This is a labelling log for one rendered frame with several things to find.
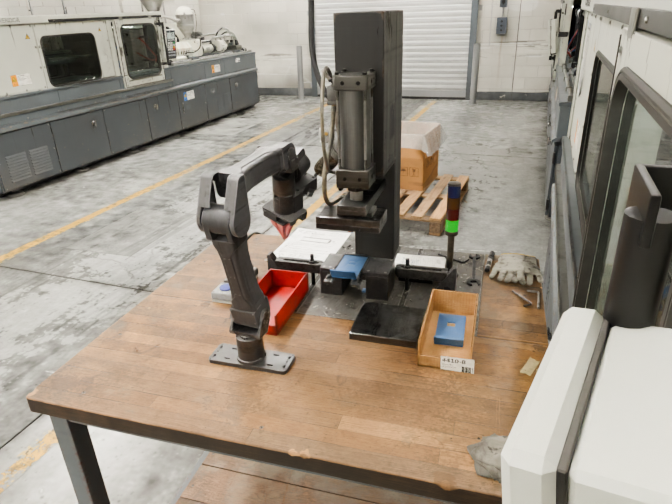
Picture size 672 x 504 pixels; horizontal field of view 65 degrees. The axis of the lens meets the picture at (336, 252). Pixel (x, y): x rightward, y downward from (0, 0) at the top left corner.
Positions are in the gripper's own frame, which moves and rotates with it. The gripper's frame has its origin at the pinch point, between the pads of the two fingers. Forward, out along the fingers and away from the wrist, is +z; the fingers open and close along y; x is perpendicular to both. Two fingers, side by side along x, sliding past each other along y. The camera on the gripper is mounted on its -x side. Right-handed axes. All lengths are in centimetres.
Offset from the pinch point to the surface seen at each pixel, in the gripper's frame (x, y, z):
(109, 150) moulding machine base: -209, 486, 261
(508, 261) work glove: -53, -45, 20
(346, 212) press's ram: -13.4, -9.9, -4.9
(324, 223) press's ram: -11.0, -4.4, 0.3
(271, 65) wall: -706, 683, 362
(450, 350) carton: -2, -50, 10
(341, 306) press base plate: -3.6, -16.9, 19.1
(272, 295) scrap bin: 3.7, 2.7, 21.8
